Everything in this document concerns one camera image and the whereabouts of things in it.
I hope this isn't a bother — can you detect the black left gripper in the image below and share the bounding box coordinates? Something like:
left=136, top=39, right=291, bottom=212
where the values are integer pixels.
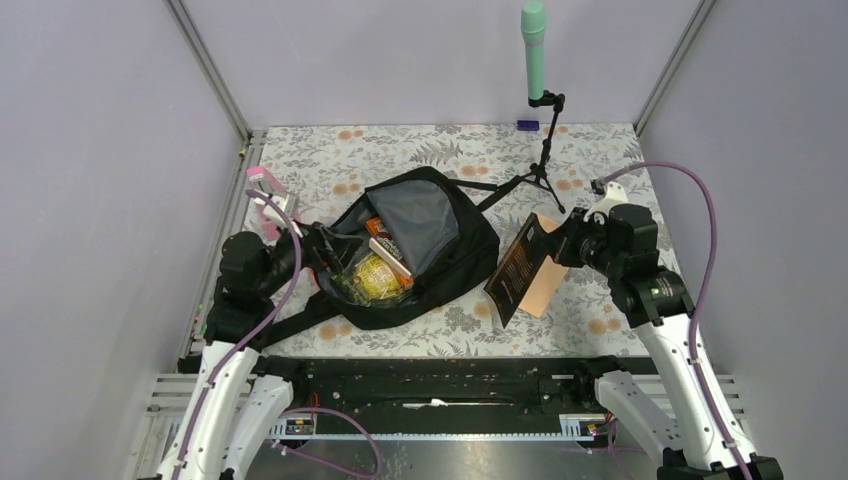
left=259, top=215, right=365, bottom=296

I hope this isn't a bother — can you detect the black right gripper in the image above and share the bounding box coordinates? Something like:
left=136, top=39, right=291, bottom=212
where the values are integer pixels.
left=538, top=206, right=624, bottom=279

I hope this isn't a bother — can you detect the dark brown book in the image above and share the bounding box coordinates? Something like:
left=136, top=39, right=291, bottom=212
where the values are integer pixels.
left=483, top=213, right=569, bottom=329

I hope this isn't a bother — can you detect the yellow snack packet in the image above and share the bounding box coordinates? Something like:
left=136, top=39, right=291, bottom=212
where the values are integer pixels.
left=349, top=253, right=406, bottom=305

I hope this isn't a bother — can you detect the orange book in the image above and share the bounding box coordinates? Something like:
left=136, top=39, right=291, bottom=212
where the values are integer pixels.
left=365, top=216, right=414, bottom=288

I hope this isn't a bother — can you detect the black student backpack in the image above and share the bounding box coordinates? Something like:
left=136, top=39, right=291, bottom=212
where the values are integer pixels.
left=260, top=167, right=521, bottom=344

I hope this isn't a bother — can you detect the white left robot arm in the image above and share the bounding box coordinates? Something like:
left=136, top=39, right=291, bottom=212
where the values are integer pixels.
left=154, top=229, right=311, bottom=479

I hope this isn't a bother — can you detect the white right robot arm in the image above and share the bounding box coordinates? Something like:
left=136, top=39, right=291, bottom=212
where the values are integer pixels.
left=551, top=203, right=784, bottom=479

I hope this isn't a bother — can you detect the black microphone tripod stand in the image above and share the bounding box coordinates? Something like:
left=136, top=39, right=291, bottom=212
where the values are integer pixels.
left=512, top=88, right=566, bottom=213

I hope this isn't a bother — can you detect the small blue block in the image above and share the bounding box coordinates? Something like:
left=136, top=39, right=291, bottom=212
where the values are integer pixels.
left=516, top=120, right=540, bottom=131

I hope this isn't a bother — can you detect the mint green microphone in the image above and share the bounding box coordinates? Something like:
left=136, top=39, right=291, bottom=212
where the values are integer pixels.
left=520, top=1, right=547, bottom=107

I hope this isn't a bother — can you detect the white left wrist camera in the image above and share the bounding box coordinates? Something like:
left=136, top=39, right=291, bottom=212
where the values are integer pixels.
left=261, top=193, right=298, bottom=228

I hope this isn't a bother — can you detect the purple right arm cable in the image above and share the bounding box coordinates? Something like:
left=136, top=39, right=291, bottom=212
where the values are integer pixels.
left=596, top=160, right=757, bottom=480

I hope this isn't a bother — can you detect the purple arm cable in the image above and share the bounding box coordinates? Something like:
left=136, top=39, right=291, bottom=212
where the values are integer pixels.
left=596, top=160, right=757, bottom=480
left=172, top=188, right=305, bottom=480

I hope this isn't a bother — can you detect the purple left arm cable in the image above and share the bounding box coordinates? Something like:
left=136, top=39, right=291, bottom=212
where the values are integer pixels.
left=172, top=188, right=305, bottom=480

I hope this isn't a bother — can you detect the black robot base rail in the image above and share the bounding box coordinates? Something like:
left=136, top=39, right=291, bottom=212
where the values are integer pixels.
left=250, top=357, right=613, bottom=436

